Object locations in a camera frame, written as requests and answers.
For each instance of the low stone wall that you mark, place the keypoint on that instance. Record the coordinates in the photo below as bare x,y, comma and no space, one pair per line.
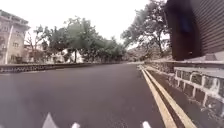
26,68

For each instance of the double yellow painted line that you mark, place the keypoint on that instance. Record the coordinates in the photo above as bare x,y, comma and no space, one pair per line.
158,100

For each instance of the dark stone block wall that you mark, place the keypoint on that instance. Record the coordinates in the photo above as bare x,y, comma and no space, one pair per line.
200,83

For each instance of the grey asphalt road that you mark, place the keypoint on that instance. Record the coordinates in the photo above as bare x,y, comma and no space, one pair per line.
100,93

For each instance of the dark building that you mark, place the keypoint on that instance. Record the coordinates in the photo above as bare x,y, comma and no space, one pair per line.
203,26

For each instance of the row of trees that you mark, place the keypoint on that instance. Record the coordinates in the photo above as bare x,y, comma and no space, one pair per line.
83,40

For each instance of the beige building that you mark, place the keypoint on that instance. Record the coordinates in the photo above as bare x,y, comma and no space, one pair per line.
11,36

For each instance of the large tree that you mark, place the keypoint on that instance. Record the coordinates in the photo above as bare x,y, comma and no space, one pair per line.
150,26

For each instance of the robot's own part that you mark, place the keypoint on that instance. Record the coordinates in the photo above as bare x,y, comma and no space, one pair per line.
76,126
146,125

